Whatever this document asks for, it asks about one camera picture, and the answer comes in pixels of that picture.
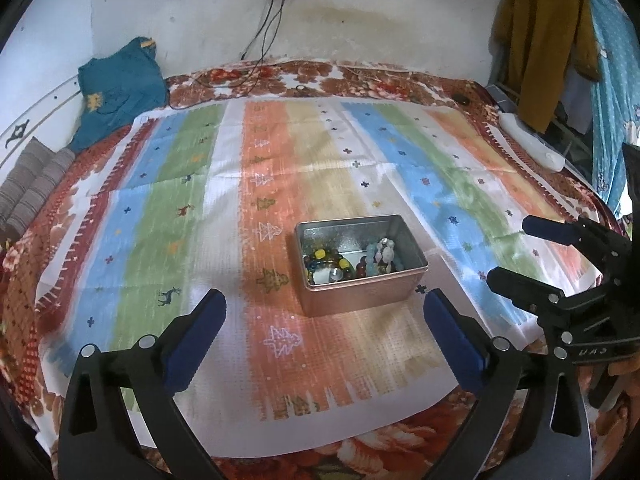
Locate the multicoloured glass bead bracelet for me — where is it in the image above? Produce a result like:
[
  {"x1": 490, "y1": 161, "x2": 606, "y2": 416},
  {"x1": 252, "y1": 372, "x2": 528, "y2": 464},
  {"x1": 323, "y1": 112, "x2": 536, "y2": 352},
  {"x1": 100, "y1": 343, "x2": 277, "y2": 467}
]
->
[{"x1": 304, "y1": 246, "x2": 362, "y2": 283}]

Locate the teal shirt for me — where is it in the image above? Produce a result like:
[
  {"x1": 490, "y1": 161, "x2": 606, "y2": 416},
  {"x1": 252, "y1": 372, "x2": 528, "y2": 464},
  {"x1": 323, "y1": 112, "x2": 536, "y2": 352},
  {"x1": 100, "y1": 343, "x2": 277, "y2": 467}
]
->
[{"x1": 67, "y1": 36, "x2": 167, "y2": 153}]

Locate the mustard yellow garment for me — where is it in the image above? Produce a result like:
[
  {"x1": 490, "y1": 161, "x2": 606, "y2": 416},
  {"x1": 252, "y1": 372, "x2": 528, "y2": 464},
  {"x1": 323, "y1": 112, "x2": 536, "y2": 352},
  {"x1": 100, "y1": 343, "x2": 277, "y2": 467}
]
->
[{"x1": 491, "y1": 0, "x2": 601, "y2": 134}]

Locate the colourful striped mat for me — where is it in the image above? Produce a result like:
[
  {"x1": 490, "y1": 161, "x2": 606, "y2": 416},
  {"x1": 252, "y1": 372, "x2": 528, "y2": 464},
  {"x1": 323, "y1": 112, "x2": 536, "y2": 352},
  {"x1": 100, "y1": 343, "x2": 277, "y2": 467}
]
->
[{"x1": 37, "y1": 97, "x2": 603, "y2": 448}]

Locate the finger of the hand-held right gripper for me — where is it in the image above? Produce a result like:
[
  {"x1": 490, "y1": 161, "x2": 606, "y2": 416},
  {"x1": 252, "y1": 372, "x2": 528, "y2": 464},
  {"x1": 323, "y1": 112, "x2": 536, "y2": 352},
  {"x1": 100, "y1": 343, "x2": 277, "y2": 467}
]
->
[
  {"x1": 522, "y1": 215, "x2": 634, "y2": 287},
  {"x1": 486, "y1": 266, "x2": 597, "y2": 329}
]

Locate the person's right hand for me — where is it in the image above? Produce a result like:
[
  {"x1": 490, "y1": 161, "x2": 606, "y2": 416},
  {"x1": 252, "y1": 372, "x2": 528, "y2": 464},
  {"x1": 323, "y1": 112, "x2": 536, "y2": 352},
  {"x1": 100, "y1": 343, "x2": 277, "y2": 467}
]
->
[{"x1": 591, "y1": 360, "x2": 635, "y2": 412}]

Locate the yellow and dark bead bracelet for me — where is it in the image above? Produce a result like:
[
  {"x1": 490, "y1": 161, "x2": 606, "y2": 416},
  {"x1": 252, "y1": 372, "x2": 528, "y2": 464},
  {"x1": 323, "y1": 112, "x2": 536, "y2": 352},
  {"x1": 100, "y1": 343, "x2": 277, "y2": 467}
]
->
[{"x1": 303, "y1": 246, "x2": 352, "y2": 282}]

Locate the blue dotted cloth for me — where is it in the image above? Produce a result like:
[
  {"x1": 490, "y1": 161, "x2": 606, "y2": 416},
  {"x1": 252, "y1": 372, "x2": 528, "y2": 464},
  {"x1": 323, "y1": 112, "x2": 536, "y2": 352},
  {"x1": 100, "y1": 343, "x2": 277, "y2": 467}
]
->
[{"x1": 575, "y1": 0, "x2": 640, "y2": 211}]

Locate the light blue bead bracelet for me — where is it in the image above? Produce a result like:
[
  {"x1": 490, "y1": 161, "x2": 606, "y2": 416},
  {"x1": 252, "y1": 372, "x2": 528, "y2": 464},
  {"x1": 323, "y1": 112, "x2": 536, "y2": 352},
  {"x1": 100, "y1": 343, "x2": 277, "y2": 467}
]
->
[{"x1": 364, "y1": 242, "x2": 402, "y2": 277}]

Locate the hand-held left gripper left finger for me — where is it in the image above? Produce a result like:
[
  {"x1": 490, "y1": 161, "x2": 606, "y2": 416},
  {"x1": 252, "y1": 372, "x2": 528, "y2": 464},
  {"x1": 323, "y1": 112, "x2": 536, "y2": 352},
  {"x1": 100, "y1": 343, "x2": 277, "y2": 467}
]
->
[{"x1": 57, "y1": 288, "x2": 227, "y2": 480}]

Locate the grey striped pillow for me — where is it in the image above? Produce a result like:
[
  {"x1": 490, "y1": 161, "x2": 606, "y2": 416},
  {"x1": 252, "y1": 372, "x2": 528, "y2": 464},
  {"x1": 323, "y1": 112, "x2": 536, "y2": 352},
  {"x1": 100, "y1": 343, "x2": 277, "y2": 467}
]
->
[
  {"x1": 7, "y1": 147, "x2": 76, "y2": 243},
  {"x1": 0, "y1": 136, "x2": 53, "y2": 226}
]

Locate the white power strip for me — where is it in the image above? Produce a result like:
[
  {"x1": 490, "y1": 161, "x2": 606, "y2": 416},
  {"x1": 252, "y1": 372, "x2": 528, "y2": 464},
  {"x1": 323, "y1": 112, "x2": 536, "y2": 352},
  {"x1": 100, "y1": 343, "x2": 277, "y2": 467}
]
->
[{"x1": 499, "y1": 112, "x2": 567, "y2": 172}]

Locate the white star bead bracelet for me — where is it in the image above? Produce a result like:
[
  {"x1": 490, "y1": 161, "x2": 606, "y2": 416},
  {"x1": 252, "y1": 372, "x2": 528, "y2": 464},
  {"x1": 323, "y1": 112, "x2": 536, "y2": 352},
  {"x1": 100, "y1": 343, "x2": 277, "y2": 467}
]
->
[{"x1": 376, "y1": 238, "x2": 401, "y2": 268}]

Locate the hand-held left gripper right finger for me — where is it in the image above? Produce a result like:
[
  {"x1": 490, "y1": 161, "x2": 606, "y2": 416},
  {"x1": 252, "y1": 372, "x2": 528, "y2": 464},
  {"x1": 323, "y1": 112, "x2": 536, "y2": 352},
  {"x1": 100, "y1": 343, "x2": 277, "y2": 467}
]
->
[{"x1": 422, "y1": 288, "x2": 590, "y2": 480}]

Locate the black cable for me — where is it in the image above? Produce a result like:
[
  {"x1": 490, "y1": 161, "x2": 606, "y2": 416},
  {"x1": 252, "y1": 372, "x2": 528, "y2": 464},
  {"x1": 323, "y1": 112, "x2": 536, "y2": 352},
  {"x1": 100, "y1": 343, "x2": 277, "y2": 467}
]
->
[
  {"x1": 167, "y1": 0, "x2": 291, "y2": 110},
  {"x1": 239, "y1": 0, "x2": 277, "y2": 61}
]

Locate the silver metal tin box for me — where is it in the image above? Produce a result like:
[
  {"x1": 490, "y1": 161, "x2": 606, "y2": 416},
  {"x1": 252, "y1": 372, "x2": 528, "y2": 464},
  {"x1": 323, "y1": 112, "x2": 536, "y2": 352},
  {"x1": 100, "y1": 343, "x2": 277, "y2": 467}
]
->
[{"x1": 294, "y1": 214, "x2": 429, "y2": 318}]

